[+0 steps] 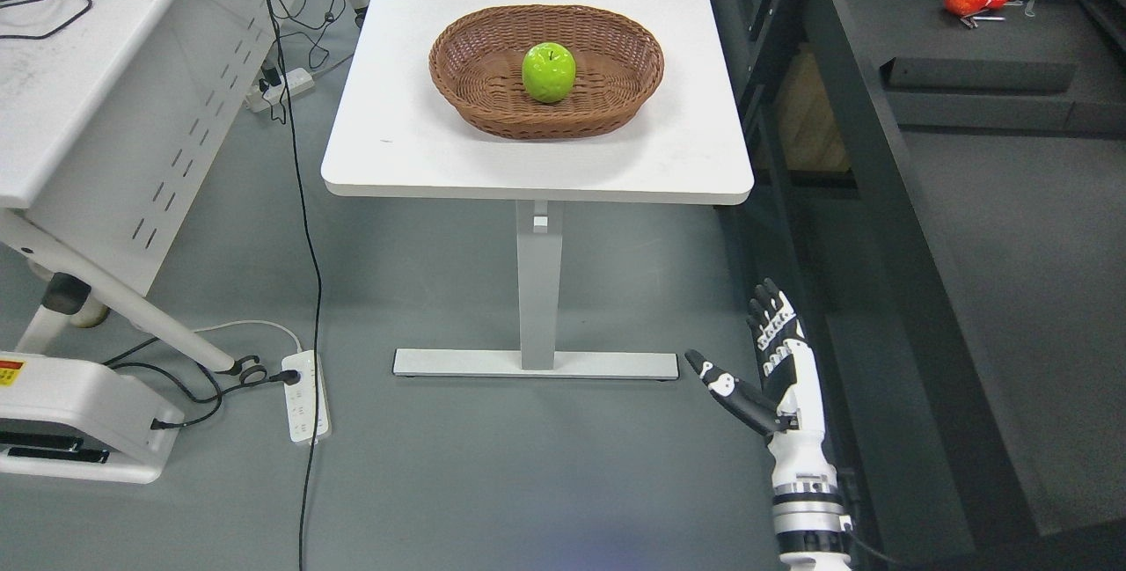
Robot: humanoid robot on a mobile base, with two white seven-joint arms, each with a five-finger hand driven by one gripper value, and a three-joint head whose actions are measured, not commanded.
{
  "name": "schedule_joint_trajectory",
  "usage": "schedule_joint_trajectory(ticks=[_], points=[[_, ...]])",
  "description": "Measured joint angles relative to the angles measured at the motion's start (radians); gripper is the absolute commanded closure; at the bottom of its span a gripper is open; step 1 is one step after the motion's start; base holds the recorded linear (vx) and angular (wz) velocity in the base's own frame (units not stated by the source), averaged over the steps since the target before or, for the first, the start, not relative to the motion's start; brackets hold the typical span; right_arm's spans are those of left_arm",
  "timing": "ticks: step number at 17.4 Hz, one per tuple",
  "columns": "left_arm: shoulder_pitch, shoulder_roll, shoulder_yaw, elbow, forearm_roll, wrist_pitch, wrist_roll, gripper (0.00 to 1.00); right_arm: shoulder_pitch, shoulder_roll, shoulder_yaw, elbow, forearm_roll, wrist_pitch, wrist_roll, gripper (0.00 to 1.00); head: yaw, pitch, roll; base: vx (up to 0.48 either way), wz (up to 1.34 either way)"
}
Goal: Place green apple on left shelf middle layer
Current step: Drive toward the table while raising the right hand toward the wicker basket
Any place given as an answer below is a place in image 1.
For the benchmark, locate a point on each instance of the brown wicker basket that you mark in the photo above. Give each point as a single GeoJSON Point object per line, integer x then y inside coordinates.
{"type": "Point", "coordinates": [476, 64]}

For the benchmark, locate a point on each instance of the white robot forearm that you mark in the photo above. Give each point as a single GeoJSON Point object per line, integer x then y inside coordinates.
{"type": "Point", "coordinates": [811, 526]}

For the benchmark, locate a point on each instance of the black metal shelf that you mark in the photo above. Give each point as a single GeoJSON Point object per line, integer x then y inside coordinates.
{"type": "Point", "coordinates": [945, 206]}

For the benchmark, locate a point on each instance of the white machine base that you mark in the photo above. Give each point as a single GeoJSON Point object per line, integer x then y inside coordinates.
{"type": "Point", "coordinates": [76, 419]}

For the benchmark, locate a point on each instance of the red toy on shelf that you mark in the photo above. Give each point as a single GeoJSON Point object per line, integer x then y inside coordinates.
{"type": "Point", "coordinates": [965, 10]}

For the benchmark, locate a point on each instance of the white perforated side desk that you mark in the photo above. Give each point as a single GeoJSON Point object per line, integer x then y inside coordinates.
{"type": "Point", "coordinates": [109, 129]}

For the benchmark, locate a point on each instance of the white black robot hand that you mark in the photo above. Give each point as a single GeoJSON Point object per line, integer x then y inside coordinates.
{"type": "Point", "coordinates": [786, 407]}

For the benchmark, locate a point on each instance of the green apple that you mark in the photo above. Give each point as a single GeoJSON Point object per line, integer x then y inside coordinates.
{"type": "Point", "coordinates": [548, 72]}

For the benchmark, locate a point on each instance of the white pedestal table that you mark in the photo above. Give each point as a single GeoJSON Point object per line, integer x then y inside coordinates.
{"type": "Point", "coordinates": [394, 135]}

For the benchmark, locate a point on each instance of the white far power strip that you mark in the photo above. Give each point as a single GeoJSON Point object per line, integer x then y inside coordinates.
{"type": "Point", "coordinates": [263, 95]}

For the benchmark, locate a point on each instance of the white floor power strip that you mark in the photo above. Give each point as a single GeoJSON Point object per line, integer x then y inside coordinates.
{"type": "Point", "coordinates": [308, 415]}

